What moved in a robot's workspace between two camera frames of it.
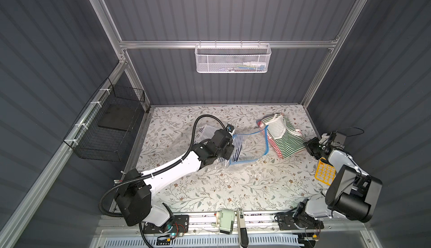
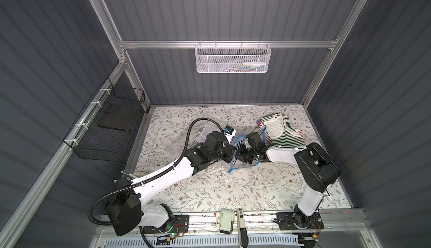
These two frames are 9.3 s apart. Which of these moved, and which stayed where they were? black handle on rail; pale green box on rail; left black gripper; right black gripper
Moved: right black gripper
Stayed: pale green box on rail; left black gripper; black handle on rail
